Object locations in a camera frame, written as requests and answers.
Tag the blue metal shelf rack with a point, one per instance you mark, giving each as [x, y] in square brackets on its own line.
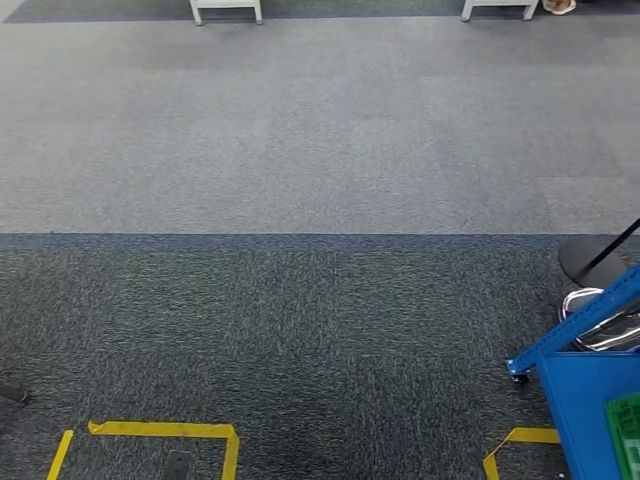
[580, 397]

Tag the yellow floor tape strip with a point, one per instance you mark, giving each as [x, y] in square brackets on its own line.
[200, 430]
[60, 456]

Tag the black robot foot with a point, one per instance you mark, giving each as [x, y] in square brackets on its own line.
[177, 466]

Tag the yellow floor tape outline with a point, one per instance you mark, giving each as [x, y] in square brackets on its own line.
[520, 436]

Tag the dark round floor base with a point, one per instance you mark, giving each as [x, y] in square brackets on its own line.
[580, 255]

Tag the person's foot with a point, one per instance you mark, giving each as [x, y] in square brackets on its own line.
[560, 6]

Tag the green plastic crate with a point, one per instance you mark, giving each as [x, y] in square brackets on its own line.
[627, 430]

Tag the white bench frame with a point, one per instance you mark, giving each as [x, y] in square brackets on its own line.
[500, 6]
[225, 6]

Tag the chrome stanchion post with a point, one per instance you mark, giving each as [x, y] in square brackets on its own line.
[615, 331]

